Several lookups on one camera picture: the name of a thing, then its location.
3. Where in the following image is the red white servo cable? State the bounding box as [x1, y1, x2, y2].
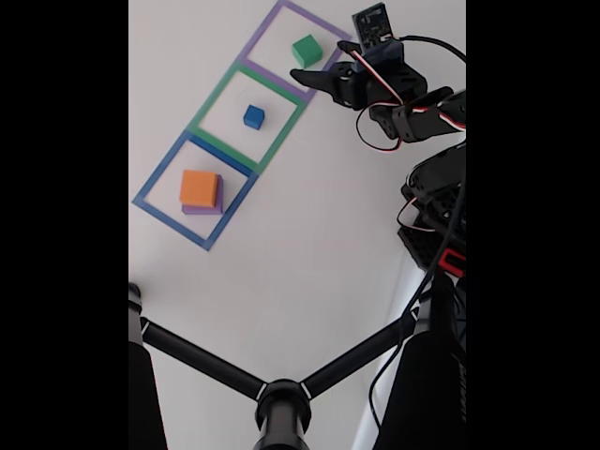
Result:
[396, 196, 440, 234]
[350, 49, 467, 132]

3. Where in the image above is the small blue cube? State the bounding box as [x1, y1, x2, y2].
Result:
[243, 104, 266, 129]

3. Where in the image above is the large purple block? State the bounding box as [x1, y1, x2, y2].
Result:
[181, 173, 225, 217]

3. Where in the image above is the thin black looped cable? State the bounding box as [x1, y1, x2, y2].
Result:
[354, 106, 404, 152]

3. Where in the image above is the long black cable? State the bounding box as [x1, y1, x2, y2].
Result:
[368, 35, 467, 430]

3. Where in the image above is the red clamp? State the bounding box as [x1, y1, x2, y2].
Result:
[438, 249, 467, 278]

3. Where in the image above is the purple tape square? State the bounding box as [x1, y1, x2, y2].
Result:
[237, 0, 353, 103]

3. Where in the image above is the black tripod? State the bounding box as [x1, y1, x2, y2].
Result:
[128, 280, 467, 450]

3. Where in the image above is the blue camera circuit board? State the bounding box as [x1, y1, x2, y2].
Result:
[351, 2, 406, 65]

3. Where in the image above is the blue tape square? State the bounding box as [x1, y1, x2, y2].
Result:
[132, 130, 259, 252]

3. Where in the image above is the orange block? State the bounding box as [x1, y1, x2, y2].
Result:
[179, 169, 220, 208]

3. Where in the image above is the green cube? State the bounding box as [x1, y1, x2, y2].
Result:
[291, 34, 323, 68]

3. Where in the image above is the green tape square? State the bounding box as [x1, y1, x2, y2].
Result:
[187, 59, 308, 175]

